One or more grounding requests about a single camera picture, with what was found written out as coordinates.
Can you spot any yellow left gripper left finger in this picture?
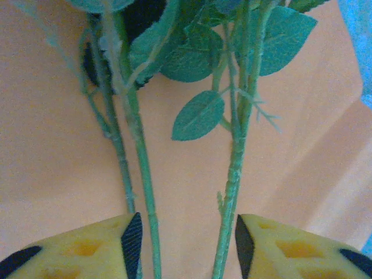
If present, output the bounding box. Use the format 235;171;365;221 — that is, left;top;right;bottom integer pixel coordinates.
0;212;144;279

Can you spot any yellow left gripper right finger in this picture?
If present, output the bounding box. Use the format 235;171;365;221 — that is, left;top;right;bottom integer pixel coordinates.
234;214;372;279

